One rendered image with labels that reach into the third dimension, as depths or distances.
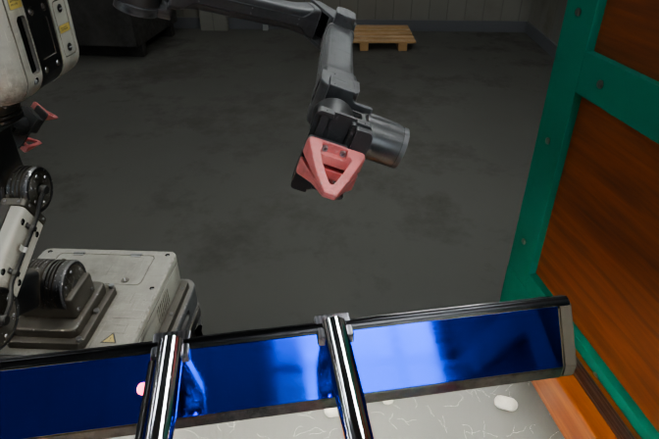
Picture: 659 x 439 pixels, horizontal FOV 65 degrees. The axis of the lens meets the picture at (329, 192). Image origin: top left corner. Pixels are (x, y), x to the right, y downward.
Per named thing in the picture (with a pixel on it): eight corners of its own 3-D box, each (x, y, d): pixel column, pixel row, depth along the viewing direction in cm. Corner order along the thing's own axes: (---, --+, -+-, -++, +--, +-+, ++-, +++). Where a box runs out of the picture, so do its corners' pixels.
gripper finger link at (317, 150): (344, 241, 55) (343, 196, 63) (369, 187, 52) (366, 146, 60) (282, 223, 54) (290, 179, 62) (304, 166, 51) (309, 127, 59)
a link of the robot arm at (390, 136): (311, 123, 78) (330, 71, 74) (381, 148, 80) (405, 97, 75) (306, 160, 67) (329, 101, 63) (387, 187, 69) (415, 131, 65)
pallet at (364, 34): (409, 33, 582) (410, 24, 577) (415, 52, 520) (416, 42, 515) (315, 32, 586) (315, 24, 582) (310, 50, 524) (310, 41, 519)
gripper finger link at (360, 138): (352, 223, 54) (350, 179, 62) (379, 167, 51) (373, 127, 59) (289, 205, 53) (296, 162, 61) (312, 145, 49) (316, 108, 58)
